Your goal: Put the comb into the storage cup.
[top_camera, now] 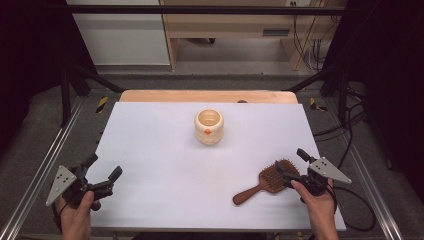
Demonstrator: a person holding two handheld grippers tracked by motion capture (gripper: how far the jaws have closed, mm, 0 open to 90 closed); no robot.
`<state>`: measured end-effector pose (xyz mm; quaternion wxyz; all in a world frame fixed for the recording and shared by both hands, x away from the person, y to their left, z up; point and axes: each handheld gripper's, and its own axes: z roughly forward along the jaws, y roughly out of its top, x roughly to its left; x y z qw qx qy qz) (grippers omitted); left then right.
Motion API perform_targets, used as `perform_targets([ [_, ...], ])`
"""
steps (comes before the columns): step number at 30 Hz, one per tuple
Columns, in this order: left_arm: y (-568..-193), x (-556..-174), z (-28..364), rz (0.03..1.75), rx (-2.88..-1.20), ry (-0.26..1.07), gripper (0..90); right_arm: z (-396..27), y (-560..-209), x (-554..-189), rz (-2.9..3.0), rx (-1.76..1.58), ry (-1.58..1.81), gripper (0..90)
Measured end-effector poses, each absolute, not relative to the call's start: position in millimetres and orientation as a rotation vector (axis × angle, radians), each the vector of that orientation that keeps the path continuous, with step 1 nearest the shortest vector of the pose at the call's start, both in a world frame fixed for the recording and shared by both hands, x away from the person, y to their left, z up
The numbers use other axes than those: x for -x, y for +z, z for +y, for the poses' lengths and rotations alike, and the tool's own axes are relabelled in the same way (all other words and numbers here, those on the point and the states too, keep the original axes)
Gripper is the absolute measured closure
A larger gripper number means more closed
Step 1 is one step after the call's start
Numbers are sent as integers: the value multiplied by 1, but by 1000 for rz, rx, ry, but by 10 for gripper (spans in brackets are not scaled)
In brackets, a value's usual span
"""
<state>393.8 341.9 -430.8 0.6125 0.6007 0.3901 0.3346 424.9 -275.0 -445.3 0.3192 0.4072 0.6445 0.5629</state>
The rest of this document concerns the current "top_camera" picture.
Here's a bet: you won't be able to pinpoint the cream ceramic cup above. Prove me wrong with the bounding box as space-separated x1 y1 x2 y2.
194 108 225 146

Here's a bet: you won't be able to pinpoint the black curtain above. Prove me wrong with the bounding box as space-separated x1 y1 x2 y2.
0 0 98 158
323 0 424 196

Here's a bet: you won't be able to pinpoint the white cabinet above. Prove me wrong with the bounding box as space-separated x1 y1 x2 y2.
65 0 171 66

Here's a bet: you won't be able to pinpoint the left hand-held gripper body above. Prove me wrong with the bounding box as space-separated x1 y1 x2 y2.
45 164 115 212

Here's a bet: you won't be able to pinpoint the light wooden desk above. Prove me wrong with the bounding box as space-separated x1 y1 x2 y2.
159 0 348 72

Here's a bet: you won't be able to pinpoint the black floor cables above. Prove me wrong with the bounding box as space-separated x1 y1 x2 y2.
313 83 368 169

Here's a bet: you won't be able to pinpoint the aluminium rail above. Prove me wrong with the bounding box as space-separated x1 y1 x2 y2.
323 98 405 240
0 96 85 240

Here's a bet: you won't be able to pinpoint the hand-held gripper cable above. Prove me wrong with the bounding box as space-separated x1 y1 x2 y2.
328 184 377 233
50 202 69 232

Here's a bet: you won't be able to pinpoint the light wooden table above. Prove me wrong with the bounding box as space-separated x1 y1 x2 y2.
119 89 299 104

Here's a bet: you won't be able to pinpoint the brown wooden hairbrush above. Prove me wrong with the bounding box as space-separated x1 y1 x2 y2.
232 158 301 206

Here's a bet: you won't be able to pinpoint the hanging desk cables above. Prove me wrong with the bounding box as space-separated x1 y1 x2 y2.
291 13 341 72

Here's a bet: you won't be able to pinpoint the left hand-held gripper cable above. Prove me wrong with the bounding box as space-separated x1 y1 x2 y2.
50 202 69 232

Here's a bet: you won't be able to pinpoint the yellow clamp right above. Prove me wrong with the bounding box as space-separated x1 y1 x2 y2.
309 96 328 113

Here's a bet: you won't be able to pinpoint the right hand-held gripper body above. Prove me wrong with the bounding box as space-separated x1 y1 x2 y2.
289 156 353 198

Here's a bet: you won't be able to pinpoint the person's right hand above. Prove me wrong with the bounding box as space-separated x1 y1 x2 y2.
290 179 338 233

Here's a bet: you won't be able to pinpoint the person's left hand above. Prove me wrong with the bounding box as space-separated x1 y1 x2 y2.
58 190 96 235

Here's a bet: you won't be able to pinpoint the black metal stand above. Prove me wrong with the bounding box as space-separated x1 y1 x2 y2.
59 62 125 128
282 62 352 128

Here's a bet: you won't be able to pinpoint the white board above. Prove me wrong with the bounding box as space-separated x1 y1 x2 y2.
64 101 347 233

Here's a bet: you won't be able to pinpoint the right hand-held gripper cable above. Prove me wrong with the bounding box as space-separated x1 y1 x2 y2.
328 184 377 233

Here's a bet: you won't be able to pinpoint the black horizontal frame bar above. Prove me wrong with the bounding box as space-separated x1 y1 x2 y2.
43 4 355 16

